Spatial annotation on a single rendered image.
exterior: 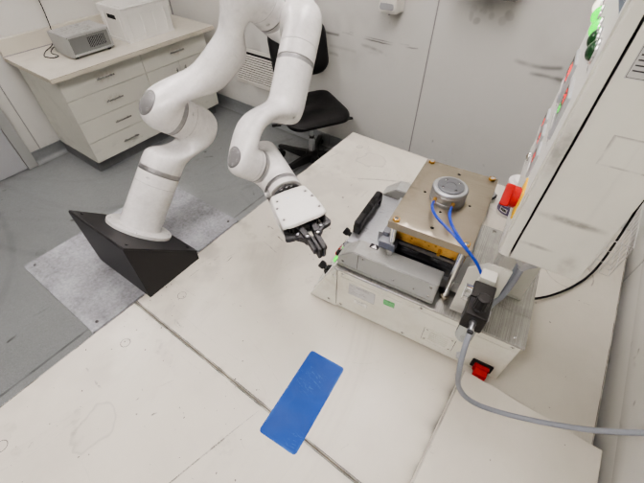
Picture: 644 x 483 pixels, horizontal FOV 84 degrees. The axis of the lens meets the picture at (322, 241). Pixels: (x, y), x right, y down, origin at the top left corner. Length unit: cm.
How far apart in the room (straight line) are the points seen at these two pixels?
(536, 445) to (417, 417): 24
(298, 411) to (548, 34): 204
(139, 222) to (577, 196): 106
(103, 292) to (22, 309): 128
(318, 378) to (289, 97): 68
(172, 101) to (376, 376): 90
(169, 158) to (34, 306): 153
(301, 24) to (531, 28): 155
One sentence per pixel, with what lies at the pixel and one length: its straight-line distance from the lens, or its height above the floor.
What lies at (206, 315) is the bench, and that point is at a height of 75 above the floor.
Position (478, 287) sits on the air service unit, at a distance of 75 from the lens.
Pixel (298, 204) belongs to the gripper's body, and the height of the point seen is 114.
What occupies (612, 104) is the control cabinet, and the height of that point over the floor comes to 144.
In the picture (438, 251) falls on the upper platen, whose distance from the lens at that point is 84.
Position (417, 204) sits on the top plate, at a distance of 85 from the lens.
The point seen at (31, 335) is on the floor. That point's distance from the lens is 238.
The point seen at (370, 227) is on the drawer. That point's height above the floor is 97.
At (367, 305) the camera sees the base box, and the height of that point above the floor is 83.
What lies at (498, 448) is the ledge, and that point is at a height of 79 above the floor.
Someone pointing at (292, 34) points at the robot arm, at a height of 137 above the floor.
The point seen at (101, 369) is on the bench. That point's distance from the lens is 113.
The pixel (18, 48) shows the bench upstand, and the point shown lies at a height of 78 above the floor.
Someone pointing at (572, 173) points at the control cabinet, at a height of 134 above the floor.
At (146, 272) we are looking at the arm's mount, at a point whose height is 85.
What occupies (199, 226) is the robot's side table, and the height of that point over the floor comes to 75.
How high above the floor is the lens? 164
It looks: 46 degrees down
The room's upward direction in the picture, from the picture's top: straight up
